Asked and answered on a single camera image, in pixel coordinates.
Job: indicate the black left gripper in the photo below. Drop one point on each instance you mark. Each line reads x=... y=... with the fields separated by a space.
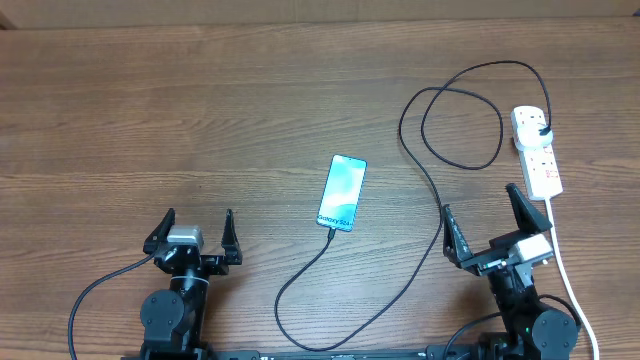
x=219 y=264

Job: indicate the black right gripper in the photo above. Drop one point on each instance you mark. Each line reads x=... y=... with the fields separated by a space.
x=527 y=220

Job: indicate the black samsung smartphone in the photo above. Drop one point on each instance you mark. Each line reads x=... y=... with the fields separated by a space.
x=339 y=202

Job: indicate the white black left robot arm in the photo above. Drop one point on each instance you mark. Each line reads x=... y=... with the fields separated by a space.
x=173 y=318

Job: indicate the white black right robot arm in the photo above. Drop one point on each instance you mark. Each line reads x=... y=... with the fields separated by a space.
x=527 y=325

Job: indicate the white charger plug adapter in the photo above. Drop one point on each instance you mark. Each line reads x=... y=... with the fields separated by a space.
x=531 y=137

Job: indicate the white power strip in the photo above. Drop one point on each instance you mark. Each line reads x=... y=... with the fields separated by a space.
x=539 y=166

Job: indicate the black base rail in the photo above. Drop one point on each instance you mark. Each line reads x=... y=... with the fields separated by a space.
x=340 y=355

